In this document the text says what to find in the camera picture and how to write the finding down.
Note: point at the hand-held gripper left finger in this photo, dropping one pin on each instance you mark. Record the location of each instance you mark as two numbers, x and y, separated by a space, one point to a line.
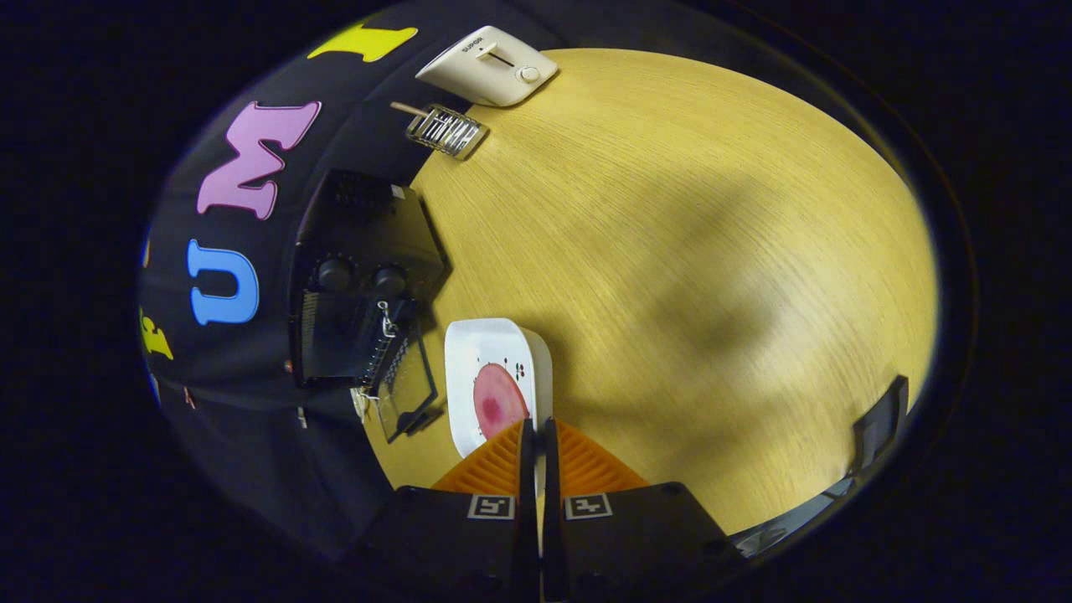
528 477

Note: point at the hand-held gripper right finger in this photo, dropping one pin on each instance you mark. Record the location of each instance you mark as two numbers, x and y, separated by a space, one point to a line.
551 477

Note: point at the pink meat slice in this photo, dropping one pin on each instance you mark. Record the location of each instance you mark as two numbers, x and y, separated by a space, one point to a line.
498 402

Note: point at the white square plate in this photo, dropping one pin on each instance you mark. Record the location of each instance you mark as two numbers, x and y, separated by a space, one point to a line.
494 343

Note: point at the black toaster oven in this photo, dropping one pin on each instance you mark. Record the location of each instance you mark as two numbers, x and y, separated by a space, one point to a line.
360 226

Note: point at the white bread toaster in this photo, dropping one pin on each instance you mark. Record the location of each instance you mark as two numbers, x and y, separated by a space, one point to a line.
494 75

